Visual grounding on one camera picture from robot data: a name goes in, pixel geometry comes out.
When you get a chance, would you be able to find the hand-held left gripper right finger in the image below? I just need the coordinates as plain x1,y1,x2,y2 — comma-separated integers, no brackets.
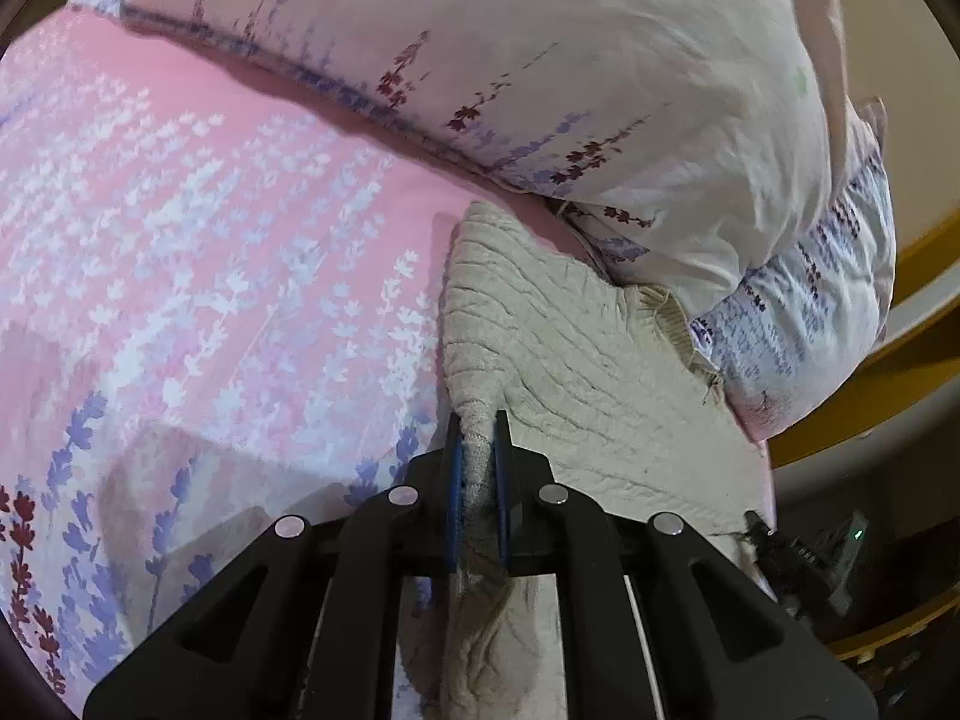
491,410,880,720

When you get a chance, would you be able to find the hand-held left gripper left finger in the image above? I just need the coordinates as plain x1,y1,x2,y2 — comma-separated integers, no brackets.
82,412,466,720

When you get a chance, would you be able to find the cream knit sweater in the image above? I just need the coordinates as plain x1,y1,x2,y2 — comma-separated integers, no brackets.
397,200,775,720

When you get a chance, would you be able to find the white purple floral pillow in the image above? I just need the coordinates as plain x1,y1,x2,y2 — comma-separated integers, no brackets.
562,101,899,441

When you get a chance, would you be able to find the pink floral bed sheet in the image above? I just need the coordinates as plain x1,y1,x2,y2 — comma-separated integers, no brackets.
0,4,777,720

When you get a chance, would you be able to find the upper floral white pillow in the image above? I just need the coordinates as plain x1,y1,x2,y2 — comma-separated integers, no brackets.
120,0,852,293

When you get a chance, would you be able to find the yellow wooden bed frame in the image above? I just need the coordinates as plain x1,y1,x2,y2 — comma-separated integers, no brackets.
765,214,960,665

